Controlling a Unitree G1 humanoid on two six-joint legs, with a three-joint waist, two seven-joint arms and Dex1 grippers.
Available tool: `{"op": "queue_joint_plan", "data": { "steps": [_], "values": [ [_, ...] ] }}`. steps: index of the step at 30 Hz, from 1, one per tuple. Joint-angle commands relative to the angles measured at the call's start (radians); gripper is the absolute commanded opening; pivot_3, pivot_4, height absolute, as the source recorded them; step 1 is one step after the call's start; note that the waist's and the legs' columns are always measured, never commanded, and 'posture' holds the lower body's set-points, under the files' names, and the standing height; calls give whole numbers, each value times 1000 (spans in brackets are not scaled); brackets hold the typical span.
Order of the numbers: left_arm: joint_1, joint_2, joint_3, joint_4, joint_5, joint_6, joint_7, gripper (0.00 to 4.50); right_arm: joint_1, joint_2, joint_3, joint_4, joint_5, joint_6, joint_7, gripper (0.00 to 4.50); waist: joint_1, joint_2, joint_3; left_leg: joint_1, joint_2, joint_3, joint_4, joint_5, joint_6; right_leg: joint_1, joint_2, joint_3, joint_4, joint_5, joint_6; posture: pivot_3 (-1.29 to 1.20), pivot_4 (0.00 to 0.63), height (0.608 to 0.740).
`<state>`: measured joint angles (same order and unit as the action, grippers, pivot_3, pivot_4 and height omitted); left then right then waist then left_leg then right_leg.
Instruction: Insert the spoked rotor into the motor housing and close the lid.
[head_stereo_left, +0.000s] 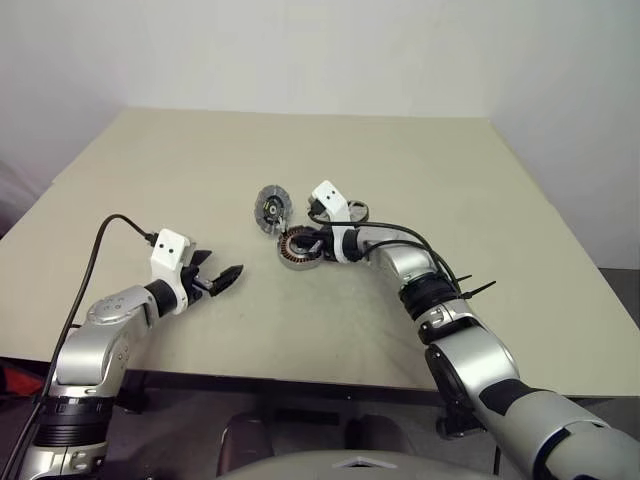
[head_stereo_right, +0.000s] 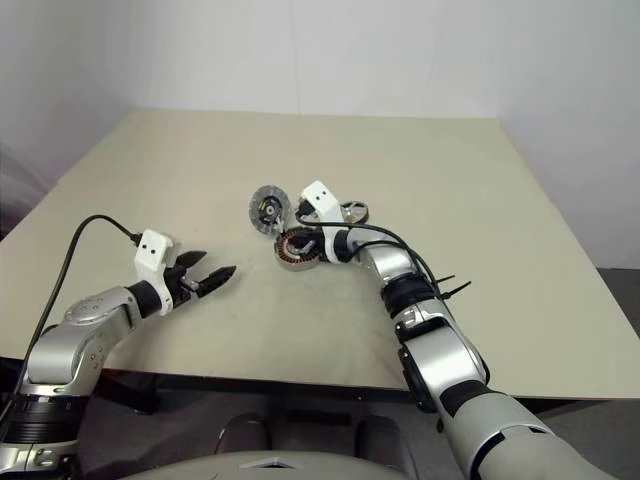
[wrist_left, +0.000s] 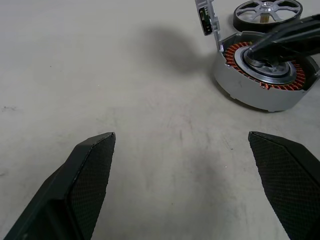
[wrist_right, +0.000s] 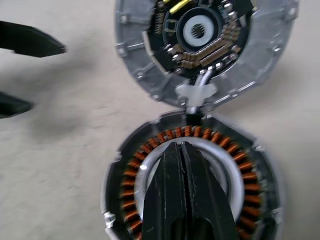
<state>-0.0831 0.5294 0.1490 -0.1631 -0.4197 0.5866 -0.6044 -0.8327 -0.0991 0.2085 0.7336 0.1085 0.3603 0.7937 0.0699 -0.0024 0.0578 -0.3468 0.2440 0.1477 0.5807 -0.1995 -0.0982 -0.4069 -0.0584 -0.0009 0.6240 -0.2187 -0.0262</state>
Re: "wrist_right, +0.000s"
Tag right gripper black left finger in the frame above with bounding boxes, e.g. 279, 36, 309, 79
141, 141, 191, 240

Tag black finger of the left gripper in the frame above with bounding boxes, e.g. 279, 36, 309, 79
0, 20, 68, 59
0, 90, 34, 120

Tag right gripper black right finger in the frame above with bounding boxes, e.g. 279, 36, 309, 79
181, 142, 243, 240

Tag silver spoked rotor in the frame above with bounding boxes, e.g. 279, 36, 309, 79
133, 138, 246, 209

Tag silver motor housing copper windings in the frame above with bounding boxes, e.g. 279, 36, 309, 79
99, 109, 286, 240

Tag silver hinged motor lid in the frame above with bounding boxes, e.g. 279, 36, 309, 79
113, 0, 300, 112

